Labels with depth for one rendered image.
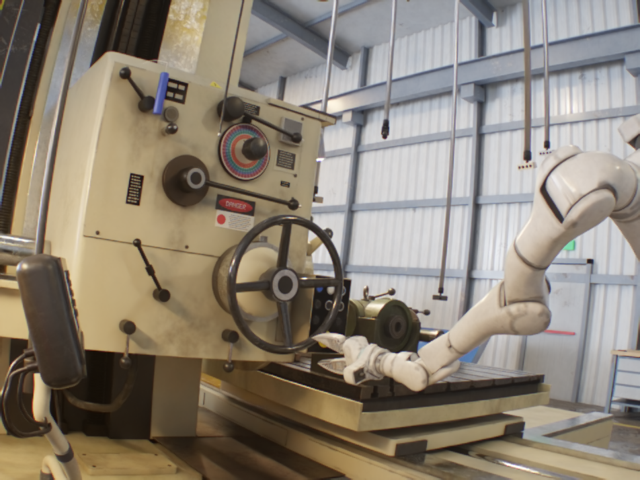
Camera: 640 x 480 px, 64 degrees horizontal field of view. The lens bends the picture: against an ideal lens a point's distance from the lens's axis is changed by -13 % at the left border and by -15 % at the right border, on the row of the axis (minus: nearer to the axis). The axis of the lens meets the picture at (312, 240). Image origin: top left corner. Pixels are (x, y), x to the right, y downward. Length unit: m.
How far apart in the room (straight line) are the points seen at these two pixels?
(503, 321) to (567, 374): 8.16
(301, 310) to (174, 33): 1.31
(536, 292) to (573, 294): 8.18
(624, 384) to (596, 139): 3.89
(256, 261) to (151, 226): 0.31
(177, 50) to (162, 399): 1.45
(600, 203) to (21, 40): 2.04
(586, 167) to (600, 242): 8.33
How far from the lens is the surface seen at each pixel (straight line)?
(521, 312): 1.04
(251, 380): 2.45
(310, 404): 2.13
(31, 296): 1.01
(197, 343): 1.73
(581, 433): 3.96
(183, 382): 2.47
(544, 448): 2.60
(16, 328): 1.84
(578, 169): 0.87
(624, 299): 8.93
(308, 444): 2.43
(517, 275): 0.98
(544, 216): 0.90
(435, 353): 1.22
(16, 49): 2.32
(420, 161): 11.71
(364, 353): 1.39
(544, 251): 0.94
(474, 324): 1.11
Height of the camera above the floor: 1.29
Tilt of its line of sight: 5 degrees up
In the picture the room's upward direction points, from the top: 7 degrees clockwise
